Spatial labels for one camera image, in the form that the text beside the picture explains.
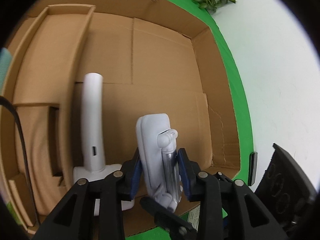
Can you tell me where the green white medicine box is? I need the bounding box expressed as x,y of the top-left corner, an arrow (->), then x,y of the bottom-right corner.
187,205 -> 200,231

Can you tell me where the narrow cardboard insert box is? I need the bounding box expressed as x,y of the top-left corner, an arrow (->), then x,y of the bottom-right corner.
1,4 -> 95,235

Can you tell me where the black cable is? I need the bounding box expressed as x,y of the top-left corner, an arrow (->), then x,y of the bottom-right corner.
0,96 -> 41,227

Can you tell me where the black camera box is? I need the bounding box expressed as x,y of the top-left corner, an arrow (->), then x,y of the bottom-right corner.
255,144 -> 317,237

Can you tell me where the pastel plush toy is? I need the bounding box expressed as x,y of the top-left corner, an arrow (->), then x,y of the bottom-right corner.
0,47 -> 12,90

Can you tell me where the large cardboard tray box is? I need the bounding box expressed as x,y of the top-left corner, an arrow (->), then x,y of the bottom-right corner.
1,0 -> 240,233

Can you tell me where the white folding phone stand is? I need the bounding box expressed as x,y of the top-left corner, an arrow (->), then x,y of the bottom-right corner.
136,113 -> 183,212

